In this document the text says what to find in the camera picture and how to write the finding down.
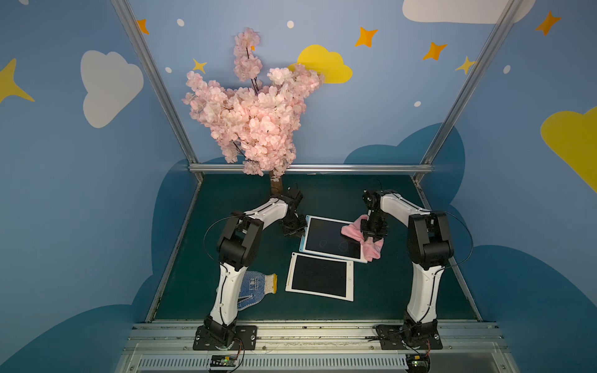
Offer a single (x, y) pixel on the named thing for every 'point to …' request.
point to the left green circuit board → (223, 361)
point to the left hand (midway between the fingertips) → (305, 231)
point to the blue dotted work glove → (254, 287)
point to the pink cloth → (372, 249)
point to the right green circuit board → (418, 364)
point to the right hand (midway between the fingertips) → (370, 237)
